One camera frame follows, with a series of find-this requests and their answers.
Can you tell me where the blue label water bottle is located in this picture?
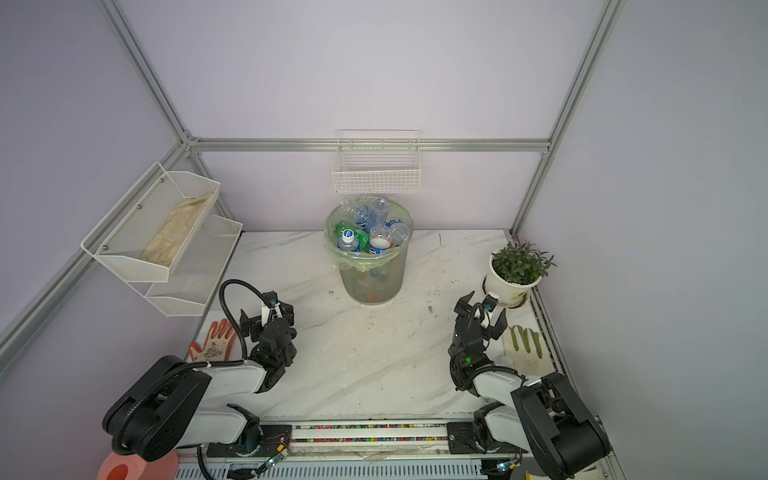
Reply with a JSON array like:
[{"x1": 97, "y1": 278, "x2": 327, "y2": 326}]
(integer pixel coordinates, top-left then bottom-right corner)
[{"x1": 385, "y1": 218, "x2": 411, "y2": 246}]

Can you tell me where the green soda bottle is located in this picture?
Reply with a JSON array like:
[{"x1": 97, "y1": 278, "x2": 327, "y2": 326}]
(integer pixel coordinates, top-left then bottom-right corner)
[{"x1": 334, "y1": 221, "x2": 369, "y2": 252}]

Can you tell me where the pepsi bottle blue cap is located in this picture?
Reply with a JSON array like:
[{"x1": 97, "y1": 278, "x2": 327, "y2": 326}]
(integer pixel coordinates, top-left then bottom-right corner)
[{"x1": 369, "y1": 225, "x2": 392, "y2": 255}]

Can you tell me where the clear bottle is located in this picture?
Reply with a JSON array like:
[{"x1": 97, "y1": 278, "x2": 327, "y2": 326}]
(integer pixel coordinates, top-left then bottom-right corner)
[{"x1": 367, "y1": 197, "x2": 389, "y2": 230}]

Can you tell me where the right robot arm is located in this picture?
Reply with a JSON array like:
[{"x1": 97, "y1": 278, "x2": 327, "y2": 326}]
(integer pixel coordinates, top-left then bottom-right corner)
[{"x1": 447, "y1": 293, "x2": 611, "y2": 479}]

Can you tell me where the grey bin with green liner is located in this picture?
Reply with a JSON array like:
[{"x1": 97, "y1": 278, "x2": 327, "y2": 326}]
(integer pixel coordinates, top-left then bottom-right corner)
[{"x1": 324, "y1": 195, "x2": 414, "y2": 305}]

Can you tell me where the orange work glove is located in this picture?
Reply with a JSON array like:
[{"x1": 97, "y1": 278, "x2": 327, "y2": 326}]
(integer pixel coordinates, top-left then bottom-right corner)
[{"x1": 188, "y1": 319, "x2": 237, "y2": 362}]

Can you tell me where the white green work glove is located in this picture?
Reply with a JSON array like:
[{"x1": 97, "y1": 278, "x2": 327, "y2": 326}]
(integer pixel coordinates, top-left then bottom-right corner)
[{"x1": 502, "y1": 325, "x2": 555, "y2": 377}]

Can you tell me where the potted green plant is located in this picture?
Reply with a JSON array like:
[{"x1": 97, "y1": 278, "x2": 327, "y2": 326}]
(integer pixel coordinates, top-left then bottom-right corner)
[{"x1": 483, "y1": 241, "x2": 556, "y2": 308}]

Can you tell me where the beige cloth in shelf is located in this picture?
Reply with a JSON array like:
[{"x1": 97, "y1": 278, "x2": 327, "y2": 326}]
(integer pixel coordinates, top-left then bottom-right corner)
[{"x1": 140, "y1": 194, "x2": 211, "y2": 267}]

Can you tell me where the white two-tier mesh shelf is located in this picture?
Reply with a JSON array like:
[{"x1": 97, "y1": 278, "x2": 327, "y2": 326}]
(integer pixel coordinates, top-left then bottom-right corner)
[{"x1": 81, "y1": 163, "x2": 242, "y2": 317}]

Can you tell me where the pink watering can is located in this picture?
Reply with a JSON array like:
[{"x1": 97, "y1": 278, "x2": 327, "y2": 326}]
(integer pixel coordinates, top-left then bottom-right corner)
[{"x1": 97, "y1": 451, "x2": 179, "y2": 480}]

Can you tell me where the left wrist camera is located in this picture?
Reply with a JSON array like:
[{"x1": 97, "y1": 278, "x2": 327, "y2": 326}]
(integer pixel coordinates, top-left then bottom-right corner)
[{"x1": 260, "y1": 291, "x2": 281, "y2": 328}]

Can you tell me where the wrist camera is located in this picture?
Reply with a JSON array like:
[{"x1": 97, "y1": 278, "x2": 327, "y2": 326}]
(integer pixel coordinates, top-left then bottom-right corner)
[
  {"x1": 480, "y1": 293, "x2": 499, "y2": 329},
  {"x1": 260, "y1": 291, "x2": 281, "y2": 328}
]

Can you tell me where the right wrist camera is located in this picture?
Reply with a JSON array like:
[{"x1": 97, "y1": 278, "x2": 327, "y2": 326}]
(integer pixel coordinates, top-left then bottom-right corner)
[{"x1": 480, "y1": 293, "x2": 499, "y2": 329}]

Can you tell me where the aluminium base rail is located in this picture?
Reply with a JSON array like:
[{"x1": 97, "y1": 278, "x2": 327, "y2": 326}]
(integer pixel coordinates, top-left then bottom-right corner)
[{"x1": 175, "y1": 419, "x2": 547, "y2": 479}]

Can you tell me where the white wire wall basket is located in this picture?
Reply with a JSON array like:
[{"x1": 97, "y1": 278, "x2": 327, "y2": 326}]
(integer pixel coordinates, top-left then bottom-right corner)
[{"x1": 332, "y1": 129, "x2": 422, "y2": 194}]

